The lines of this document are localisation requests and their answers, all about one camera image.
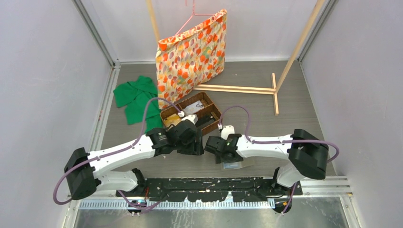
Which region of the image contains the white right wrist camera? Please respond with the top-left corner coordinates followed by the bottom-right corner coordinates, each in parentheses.
top-left (218, 123), bottom-right (235, 140)

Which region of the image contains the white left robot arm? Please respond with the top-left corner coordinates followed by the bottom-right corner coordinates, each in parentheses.
top-left (64, 119), bottom-right (204, 200)

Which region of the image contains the green cloth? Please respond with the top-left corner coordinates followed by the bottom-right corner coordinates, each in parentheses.
top-left (113, 76), bottom-right (163, 132)

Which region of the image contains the pink wire hanger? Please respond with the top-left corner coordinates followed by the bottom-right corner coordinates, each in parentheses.
top-left (174, 0), bottom-right (214, 36)

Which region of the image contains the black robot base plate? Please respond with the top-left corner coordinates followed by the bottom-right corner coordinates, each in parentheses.
top-left (123, 177), bottom-right (292, 202)

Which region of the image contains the wooden rack stand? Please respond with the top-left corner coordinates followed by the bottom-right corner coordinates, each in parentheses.
top-left (153, 0), bottom-right (317, 113)

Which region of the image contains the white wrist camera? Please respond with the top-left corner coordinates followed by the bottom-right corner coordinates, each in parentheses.
top-left (218, 123), bottom-right (235, 140)
top-left (178, 111), bottom-right (198, 125)

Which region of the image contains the perforated metal rail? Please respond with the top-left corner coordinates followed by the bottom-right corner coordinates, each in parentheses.
top-left (78, 199), bottom-right (275, 210)

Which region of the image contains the brown wicker basket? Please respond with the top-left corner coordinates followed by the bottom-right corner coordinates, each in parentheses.
top-left (160, 92), bottom-right (221, 135)

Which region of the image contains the floral orange fabric bag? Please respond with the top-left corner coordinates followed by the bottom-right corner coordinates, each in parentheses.
top-left (155, 9), bottom-right (227, 109)

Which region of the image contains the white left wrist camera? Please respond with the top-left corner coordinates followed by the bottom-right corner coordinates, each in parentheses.
top-left (178, 111), bottom-right (198, 125)

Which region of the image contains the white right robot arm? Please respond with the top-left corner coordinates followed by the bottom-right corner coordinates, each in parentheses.
top-left (204, 126), bottom-right (329, 195)

